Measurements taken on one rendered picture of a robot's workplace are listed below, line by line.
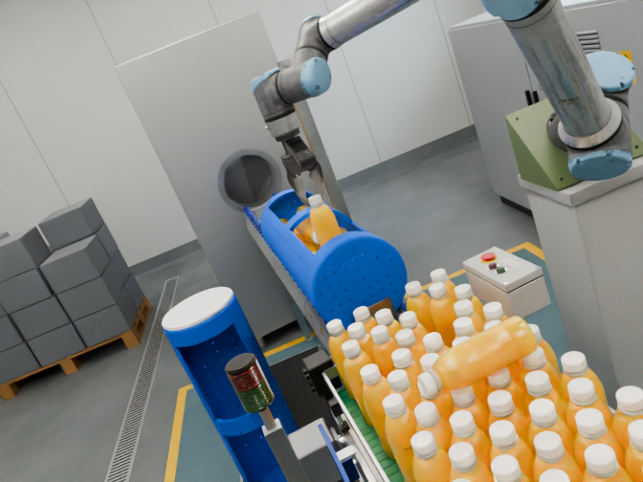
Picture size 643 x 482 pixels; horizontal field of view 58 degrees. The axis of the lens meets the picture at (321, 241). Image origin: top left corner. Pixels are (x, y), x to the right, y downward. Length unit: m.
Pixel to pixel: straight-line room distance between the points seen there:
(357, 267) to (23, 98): 5.69
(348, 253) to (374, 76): 5.29
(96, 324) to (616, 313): 4.05
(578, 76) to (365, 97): 5.43
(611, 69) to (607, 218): 0.43
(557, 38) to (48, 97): 6.02
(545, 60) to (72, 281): 4.22
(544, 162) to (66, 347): 4.24
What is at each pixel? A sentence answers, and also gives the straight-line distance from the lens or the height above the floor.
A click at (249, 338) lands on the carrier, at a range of 2.17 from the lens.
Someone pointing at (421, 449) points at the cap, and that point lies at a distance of 1.00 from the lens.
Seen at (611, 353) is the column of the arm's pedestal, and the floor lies 0.53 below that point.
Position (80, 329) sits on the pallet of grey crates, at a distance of 5.16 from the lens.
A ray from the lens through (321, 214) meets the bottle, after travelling 1.63.
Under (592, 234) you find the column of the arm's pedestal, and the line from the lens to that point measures 1.88.
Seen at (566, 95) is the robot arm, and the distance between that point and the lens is 1.46.
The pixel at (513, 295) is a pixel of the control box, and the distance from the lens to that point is 1.40.
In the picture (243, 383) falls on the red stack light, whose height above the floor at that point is 1.23.
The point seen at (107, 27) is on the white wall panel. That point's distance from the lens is 6.72.
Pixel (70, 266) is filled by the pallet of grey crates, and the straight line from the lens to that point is 4.96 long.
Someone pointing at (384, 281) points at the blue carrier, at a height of 1.07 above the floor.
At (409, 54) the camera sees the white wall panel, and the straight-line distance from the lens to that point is 6.89.
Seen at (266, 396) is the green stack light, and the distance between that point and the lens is 1.15.
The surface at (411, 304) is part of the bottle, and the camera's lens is 1.48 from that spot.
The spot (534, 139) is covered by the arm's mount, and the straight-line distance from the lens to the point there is 1.90.
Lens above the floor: 1.76
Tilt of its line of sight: 19 degrees down
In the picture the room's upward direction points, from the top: 22 degrees counter-clockwise
